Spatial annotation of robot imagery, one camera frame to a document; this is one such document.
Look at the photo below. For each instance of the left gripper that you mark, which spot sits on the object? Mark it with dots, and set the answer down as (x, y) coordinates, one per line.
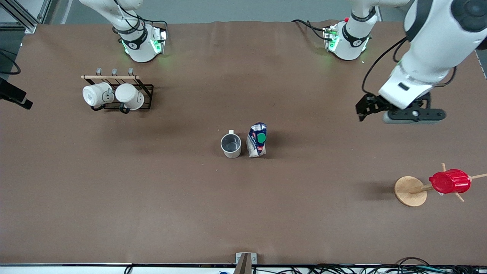
(374, 103)

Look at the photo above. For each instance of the blue white milk carton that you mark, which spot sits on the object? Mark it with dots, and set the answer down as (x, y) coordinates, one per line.
(255, 146)

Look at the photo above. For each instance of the white mug grey interior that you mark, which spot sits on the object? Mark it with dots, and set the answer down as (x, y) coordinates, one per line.
(231, 144)

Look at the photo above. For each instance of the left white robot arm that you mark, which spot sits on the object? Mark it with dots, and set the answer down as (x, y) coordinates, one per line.
(430, 38)

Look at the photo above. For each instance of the red plastic cup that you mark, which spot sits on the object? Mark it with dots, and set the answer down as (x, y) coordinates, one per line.
(451, 182)

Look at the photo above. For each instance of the white mug with bottom label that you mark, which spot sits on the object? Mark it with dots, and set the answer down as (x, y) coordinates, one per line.
(93, 95)

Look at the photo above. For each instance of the wooden mug tree stand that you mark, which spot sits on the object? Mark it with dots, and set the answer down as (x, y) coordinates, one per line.
(409, 190)

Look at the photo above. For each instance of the plain white mug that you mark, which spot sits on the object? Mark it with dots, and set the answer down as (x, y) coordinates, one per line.
(130, 96)

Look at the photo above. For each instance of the aluminium frame profile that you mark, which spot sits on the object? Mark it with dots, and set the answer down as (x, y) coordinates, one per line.
(28, 27)

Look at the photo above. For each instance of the metal wooden mount bracket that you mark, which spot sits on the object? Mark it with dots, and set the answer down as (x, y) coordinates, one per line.
(243, 264)

